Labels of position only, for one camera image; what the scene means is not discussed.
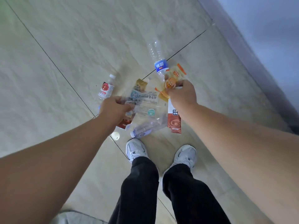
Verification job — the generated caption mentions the person's left hand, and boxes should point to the person's left hand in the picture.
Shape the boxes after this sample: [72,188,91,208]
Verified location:
[99,96,136,126]

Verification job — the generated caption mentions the person's right hand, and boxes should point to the person's right hand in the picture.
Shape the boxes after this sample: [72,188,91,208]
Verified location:
[164,79,199,114]

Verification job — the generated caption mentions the orange snack wrapper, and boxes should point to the orange snack wrapper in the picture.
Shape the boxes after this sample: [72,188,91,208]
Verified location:
[155,63,187,96]

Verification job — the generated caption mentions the clear printed plastic bag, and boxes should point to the clear printed plastic bag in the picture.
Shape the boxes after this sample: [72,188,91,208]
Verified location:
[121,89,168,129]

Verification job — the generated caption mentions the person's left forearm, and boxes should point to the person's left forearm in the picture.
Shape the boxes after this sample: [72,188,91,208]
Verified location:
[0,113,119,224]

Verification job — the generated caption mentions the person's right forearm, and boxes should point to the person's right forearm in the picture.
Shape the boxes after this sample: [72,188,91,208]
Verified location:
[179,103,299,224]

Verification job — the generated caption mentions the dark red packet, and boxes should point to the dark red packet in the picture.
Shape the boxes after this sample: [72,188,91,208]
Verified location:
[116,119,134,131]

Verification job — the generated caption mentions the gold printed snack packet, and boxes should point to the gold printed snack packet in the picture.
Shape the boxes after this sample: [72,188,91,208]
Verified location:
[132,78,148,94]

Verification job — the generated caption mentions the clear bottle with blue label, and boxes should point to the clear bottle with blue label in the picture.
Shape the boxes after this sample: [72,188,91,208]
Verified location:
[147,39,170,82]

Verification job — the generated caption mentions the clear bottle with red label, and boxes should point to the clear bottle with red label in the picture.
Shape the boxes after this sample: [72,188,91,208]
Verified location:
[97,74,117,101]

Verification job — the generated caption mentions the crushed clear plastic bottle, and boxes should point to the crushed clear plastic bottle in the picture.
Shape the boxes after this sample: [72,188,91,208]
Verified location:
[130,119,164,139]

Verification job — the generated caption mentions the brown and white packet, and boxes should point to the brown and white packet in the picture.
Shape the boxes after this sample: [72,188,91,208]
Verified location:
[167,99,182,135]

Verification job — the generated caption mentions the person's left white sneaker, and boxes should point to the person's left white sneaker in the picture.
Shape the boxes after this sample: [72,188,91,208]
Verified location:
[125,138,149,164]

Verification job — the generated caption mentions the person's white sneaker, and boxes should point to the person's white sneaker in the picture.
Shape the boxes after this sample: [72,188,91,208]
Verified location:
[125,138,149,164]
[163,144,197,174]

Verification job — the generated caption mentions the person's right white sneaker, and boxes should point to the person's right white sneaker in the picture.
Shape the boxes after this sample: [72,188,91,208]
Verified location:
[163,144,197,174]

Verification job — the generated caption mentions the person's left black trouser leg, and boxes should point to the person's left black trouser leg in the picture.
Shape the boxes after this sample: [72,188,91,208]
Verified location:
[108,156,160,224]

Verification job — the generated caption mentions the person's black trouser leg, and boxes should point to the person's black trouser leg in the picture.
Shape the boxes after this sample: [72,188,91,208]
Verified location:
[108,156,160,224]
[162,163,232,224]

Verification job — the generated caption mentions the person's right black trouser leg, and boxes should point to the person's right black trouser leg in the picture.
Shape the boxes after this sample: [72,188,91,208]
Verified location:
[162,163,232,224]

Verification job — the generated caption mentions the grey garment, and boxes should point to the grey garment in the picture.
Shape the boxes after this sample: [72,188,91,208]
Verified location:
[50,210,108,224]

